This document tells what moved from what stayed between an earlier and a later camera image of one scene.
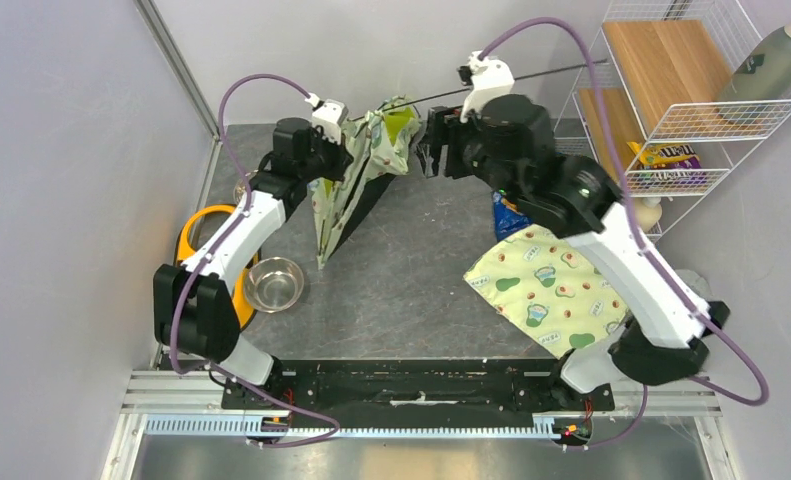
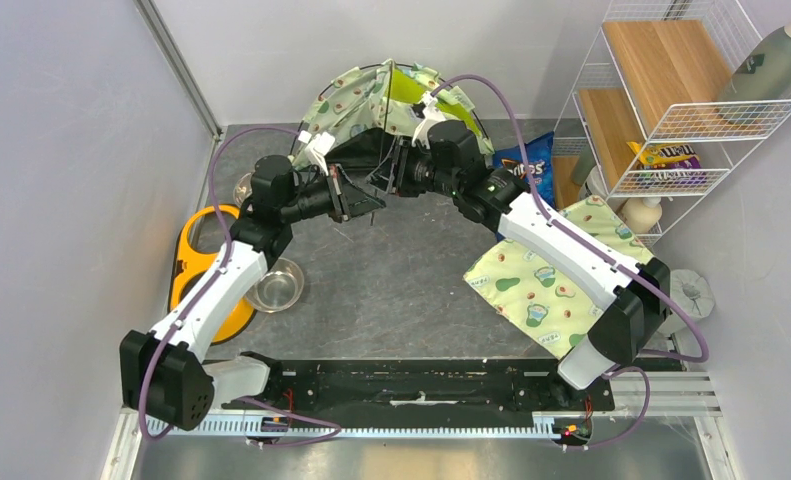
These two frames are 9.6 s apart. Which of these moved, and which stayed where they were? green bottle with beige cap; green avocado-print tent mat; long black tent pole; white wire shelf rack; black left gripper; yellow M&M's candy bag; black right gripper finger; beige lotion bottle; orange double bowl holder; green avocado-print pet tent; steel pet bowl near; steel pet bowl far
Moved: long black tent pole; black right gripper finger; black left gripper; green avocado-print pet tent
Stayed: steel pet bowl far; orange double bowl holder; steel pet bowl near; yellow M&M's candy bag; green avocado-print tent mat; white wire shelf rack; green bottle with beige cap; beige lotion bottle
